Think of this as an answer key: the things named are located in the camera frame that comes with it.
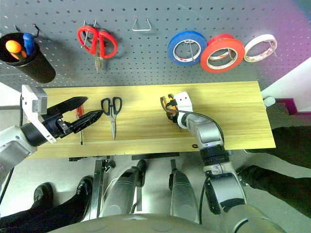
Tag large red tape roll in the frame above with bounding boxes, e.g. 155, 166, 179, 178
200, 33, 245, 73

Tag red-handled screwdriver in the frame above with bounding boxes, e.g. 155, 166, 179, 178
74, 104, 85, 146

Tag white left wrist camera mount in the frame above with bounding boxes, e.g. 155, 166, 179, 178
20, 84, 58, 144

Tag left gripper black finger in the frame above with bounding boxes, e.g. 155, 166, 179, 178
69, 109, 104, 133
57, 96, 89, 115

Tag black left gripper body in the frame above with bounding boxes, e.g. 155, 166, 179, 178
44, 107, 74, 139

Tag red-handled scissors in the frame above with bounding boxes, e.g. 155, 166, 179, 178
77, 25, 118, 73

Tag grey robot torso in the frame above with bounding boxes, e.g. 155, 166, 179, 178
48, 213, 243, 233

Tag grey robot leg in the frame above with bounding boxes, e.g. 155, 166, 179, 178
169, 169, 200, 223
99, 166, 147, 218

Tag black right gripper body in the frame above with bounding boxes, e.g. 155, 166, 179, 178
166, 98, 180, 123

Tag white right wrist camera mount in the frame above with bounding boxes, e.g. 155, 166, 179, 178
173, 91, 194, 113

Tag clear water bottle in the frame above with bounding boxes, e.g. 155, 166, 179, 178
263, 96, 276, 108

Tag blue-handled screwdriver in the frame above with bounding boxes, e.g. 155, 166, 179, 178
22, 33, 36, 56

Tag blue-handled scissors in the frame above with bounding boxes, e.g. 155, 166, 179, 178
101, 96, 122, 141

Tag triangular silver wire hook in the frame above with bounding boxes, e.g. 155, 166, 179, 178
132, 17, 152, 32

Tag bystander's dark trousers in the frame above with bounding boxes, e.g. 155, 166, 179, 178
237, 126, 311, 219

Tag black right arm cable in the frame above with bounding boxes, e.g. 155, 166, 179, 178
165, 106, 225, 146

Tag orange-handled screwdriver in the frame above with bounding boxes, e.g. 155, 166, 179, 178
5, 40, 28, 61

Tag blue tape roll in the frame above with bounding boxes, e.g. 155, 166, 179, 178
167, 31, 208, 67

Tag silver double scissors hook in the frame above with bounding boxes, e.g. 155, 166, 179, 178
82, 20, 98, 47

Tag white tape roll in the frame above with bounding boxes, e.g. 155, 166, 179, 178
243, 33, 278, 63

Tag grey right robot leg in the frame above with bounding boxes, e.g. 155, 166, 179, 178
169, 169, 200, 223

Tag orange-handled long-nose pliers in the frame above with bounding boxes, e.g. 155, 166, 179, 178
159, 94, 184, 132

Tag grey pegboard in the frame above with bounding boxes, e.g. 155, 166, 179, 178
0, 0, 311, 92

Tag grey left robot leg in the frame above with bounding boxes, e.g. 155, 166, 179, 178
99, 166, 147, 218

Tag silver tape hook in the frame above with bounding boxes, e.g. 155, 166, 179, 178
184, 40, 198, 61
267, 40, 279, 58

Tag black plastic tool cup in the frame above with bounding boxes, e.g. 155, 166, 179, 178
0, 32, 56, 84

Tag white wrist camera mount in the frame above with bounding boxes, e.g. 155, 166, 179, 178
20, 84, 58, 144
173, 91, 194, 113

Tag black leather shoe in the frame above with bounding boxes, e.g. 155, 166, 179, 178
33, 182, 54, 212
76, 176, 94, 207

